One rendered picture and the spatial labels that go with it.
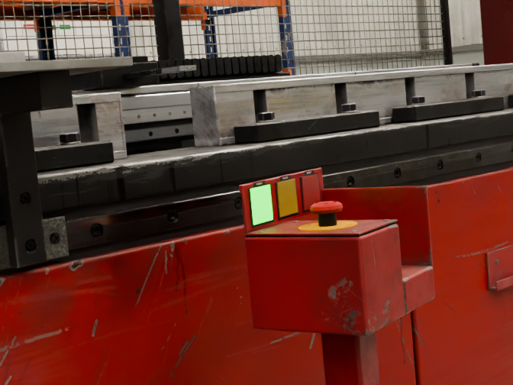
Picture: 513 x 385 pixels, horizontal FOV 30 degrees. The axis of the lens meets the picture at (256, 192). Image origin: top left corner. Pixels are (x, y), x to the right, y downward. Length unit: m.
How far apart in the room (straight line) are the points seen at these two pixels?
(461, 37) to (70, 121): 8.43
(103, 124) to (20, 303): 0.32
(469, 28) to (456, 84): 7.61
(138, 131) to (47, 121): 0.42
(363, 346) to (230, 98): 0.49
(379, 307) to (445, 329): 0.62
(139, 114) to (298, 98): 0.29
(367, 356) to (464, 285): 0.58
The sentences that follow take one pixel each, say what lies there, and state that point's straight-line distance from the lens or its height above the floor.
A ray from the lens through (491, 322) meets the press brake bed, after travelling 1.86.
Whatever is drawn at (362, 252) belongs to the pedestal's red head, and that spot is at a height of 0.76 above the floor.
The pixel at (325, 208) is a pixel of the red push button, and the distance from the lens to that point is 1.14.
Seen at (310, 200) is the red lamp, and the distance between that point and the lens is 1.29.
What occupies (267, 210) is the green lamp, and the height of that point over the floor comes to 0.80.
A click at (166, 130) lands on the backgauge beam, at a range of 1.74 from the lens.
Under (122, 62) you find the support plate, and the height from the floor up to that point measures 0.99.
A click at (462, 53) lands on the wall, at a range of 9.63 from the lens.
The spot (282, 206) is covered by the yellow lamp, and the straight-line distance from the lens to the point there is 1.23.
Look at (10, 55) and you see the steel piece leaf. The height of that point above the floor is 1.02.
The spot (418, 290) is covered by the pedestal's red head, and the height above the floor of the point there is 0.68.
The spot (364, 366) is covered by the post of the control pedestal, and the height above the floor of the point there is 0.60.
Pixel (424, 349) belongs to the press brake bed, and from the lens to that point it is 1.70.
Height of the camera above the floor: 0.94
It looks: 5 degrees down
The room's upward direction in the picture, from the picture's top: 5 degrees counter-clockwise
